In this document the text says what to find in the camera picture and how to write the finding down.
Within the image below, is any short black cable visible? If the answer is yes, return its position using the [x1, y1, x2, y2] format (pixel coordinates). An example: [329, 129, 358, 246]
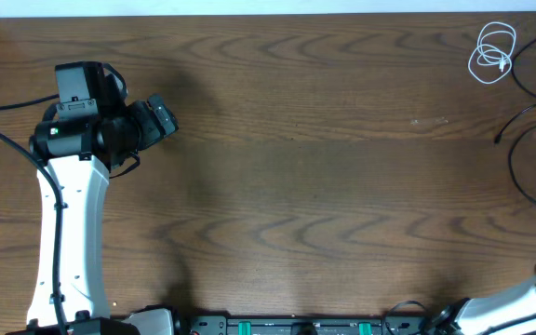
[493, 8, 536, 144]

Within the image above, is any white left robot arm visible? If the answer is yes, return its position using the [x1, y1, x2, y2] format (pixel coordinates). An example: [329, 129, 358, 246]
[24, 61, 179, 334]

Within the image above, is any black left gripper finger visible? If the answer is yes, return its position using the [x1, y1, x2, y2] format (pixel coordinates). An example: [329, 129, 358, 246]
[147, 94, 168, 114]
[155, 105, 179, 137]

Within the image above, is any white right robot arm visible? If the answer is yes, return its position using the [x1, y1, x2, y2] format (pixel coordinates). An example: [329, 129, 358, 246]
[422, 265, 536, 335]

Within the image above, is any white cable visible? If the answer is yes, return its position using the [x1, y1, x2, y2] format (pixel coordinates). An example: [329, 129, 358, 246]
[467, 21, 517, 86]

